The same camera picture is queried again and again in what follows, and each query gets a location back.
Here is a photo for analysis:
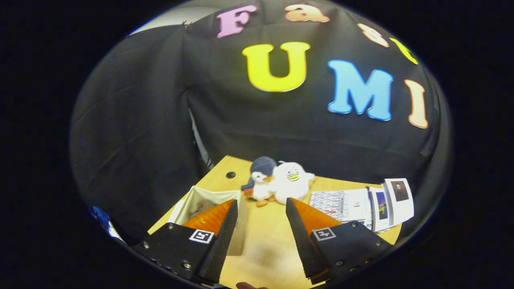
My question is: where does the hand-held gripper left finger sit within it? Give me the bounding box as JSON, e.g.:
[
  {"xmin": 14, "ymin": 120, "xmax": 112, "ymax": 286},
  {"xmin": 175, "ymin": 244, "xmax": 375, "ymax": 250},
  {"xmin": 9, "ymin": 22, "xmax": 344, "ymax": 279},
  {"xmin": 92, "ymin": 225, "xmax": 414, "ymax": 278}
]
[{"xmin": 132, "ymin": 199, "xmax": 239, "ymax": 285}]

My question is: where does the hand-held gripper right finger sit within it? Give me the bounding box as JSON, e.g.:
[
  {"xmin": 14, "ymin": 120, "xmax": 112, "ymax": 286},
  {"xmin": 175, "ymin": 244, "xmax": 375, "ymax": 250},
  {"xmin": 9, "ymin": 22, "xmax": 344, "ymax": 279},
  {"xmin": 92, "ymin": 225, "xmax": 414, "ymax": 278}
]
[{"xmin": 286, "ymin": 197, "xmax": 393, "ymax": 283}]

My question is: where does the cream fabric storage box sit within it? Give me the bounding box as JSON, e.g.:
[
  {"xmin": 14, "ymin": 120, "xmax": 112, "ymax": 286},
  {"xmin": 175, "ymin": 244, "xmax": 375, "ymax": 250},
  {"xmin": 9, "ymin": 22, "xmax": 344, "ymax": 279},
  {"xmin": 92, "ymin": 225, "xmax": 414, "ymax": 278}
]
[{"xmin": 169, "ymin": 185, "xmax": 247, "ymax": 256}]

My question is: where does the grey patterned white book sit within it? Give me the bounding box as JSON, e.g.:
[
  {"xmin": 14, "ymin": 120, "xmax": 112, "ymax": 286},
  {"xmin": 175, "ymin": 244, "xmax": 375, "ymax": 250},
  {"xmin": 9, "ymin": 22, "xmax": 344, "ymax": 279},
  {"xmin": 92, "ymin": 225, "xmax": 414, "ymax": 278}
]
[{"xmin": 309, "ymin": 189, "xmax": 372, "ymax": 221}]

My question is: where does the white duck plush toy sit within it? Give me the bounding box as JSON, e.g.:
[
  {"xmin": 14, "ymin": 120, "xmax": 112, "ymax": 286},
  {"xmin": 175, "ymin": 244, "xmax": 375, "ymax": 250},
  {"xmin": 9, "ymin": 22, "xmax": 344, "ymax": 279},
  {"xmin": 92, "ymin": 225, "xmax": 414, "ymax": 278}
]
[{"xmin": 272, "ymin": 161, "xmax": 316, "ymax": 205}]

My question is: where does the white book blue picture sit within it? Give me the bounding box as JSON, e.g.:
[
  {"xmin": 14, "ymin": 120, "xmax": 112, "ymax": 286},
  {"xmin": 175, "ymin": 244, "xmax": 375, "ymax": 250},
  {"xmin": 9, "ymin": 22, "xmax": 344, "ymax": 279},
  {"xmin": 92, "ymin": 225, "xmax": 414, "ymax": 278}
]
[{"xmin": 369, "ymin": 187, "xmax": 390, "ymax": 232}]

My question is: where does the grey penguin plush toy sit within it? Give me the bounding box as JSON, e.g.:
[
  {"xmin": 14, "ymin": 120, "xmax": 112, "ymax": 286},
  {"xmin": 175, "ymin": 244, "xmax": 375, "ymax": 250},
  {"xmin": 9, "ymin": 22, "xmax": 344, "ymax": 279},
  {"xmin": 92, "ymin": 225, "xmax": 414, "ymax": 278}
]
[{"xmin": 241, "ymin": 156, "xmax": 278, "ymax": 208}]

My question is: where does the grey metal bar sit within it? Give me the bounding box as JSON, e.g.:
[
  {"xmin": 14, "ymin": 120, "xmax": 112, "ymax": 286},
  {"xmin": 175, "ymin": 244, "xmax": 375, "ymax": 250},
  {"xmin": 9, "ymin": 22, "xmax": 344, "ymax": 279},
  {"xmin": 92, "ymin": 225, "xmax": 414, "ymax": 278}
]
[{"xmin": 188, "ymin": 108, "xmax": 214, "ymax": 169}]

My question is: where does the white book dark portrait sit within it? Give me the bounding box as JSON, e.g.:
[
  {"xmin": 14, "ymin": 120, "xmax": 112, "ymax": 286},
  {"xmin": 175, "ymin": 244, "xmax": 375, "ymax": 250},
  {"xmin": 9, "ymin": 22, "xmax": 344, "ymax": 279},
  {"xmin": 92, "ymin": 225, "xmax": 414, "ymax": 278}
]
[{"xmin": 381, "ymin": 178, "xmax": 414, "ymax": 227}]

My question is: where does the blue cloth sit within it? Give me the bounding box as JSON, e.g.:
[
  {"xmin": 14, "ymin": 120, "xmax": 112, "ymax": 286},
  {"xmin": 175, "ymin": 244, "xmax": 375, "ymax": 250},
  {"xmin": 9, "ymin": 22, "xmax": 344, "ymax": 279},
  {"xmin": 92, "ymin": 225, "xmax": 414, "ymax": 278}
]
[{"xmin": 90, "ymin": 206, "xmax": 112, "ymax": 235}]

